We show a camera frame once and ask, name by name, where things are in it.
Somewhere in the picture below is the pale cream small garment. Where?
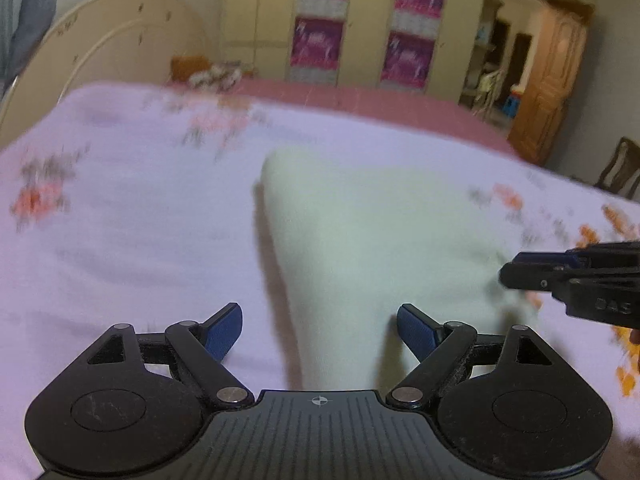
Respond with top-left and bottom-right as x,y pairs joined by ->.
260,148 -> 537,391

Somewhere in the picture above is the dark wooden chair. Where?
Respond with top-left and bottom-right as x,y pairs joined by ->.
594,136 -> 640,200

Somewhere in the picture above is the blue plastic stool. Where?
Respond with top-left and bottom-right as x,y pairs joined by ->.
502,91 -> 522,118

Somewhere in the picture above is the pink checked bed cover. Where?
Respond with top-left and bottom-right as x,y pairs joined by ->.
164,77 -> 522,158

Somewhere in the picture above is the open shelf unit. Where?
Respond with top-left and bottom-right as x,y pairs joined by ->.
460,0 -> 502,108

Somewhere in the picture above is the floral lilac bed sheet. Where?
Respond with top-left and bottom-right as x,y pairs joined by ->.
1,84 -> 639,479

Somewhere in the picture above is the brown wooden door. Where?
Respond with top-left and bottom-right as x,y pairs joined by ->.
508,4 -> 594,166

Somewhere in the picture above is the purple poster lower right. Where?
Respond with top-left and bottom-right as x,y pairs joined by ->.
380,32 -> 435,92

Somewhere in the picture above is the purple poster upper right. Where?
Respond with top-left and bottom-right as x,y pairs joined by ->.
390,0 -> 445,40

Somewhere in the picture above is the purple poster lower left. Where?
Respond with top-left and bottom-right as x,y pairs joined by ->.
288,16 -> 344,87

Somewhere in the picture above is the cream curved headboard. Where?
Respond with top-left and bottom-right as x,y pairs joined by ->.
1,0 -> 214,146

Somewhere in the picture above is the grey curtain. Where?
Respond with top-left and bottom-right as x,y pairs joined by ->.
1,0 -> 58,94

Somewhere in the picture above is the cream wardrobe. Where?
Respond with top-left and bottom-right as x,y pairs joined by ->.
220,0 -> 485,102

